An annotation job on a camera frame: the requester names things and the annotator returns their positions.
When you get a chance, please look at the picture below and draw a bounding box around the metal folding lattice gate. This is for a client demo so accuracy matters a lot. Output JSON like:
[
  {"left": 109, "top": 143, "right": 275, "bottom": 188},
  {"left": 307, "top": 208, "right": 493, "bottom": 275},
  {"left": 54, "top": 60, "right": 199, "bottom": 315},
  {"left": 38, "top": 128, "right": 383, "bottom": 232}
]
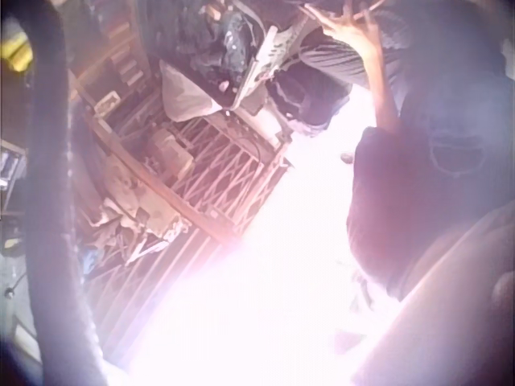
[{"left": 82, "top": 108, "right": 293, "bottom": 335}]

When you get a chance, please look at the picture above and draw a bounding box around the wooden shelf with clutter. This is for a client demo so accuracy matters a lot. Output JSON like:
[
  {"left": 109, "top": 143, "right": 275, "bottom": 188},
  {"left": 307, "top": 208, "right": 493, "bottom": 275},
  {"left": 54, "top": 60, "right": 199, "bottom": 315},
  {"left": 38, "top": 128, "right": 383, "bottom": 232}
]
[{"left": 66, "top": 0, "right": 156, "bottom": 121}]

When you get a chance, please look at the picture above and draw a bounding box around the dark crumpled garment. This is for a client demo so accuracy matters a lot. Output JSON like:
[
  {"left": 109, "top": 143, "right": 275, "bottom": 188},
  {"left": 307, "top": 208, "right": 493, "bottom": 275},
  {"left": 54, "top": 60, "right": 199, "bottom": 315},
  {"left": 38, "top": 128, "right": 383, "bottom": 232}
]
[{"left": 267, "top": 66, "right": 353, "bottom": 138}]

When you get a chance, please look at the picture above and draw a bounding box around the white plastic bag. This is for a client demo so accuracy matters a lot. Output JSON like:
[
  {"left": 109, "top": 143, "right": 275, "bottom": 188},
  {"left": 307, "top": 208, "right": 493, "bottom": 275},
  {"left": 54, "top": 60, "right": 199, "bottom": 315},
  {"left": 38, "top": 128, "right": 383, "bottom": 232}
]
[{"left": 159, "top": 60, "right": 225, "bottom": 124}]

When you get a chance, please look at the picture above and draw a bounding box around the thin pale stick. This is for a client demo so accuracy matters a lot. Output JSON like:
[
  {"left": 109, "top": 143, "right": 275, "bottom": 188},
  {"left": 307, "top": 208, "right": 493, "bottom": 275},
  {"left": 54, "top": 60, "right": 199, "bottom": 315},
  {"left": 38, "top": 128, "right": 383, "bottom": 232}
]
[{"left": 300, "top": 0, "right": 389, "bottom": 21}]

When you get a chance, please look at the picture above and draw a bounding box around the grey striped garment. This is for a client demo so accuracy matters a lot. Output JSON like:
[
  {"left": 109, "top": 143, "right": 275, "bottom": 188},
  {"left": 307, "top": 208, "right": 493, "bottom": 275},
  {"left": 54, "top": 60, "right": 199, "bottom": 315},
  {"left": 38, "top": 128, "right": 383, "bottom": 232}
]
[{"left": 299, "top": 10, "right": 407, "bottom": 92}]

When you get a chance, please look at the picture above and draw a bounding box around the black rubber tyre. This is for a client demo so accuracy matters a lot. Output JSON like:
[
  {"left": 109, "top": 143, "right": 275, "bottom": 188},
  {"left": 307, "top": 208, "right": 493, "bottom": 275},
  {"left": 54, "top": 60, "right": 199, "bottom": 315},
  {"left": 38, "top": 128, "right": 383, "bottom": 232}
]
[{"left": 10, "top": 0, "right": 109, "bottom": 386}]

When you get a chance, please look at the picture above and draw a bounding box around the person's left hand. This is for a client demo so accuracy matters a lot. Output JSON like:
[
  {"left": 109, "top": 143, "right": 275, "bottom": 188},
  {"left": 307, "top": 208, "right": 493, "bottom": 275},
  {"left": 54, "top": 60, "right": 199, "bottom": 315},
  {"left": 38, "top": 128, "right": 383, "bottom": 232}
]
[{"left": 309, "top": 6, "right": 384, "bottom": 61}]

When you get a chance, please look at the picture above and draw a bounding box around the dark green patterned bag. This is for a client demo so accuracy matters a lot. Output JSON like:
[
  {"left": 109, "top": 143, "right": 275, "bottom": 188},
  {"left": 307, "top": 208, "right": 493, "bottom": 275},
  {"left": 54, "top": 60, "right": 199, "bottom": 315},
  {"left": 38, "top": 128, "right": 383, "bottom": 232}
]
[{"left": 196, "top": 6, "right": 262, "bottom": 92}]

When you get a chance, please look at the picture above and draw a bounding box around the brown cardboard box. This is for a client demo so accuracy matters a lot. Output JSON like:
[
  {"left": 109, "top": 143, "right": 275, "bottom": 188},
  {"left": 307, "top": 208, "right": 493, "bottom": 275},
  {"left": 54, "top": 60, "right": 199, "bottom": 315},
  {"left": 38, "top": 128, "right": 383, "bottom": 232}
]
[{"left": 140, "top": 126, "right": 194, "bottom": 184}]

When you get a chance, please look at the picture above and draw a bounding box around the heap of crumpled rags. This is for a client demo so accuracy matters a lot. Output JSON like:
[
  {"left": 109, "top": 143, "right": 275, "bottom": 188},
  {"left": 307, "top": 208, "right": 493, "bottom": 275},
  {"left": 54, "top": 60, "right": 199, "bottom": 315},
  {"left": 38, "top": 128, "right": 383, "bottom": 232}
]
[{"left": 82, "top": 196, "right": 190, "bottom": 266}]

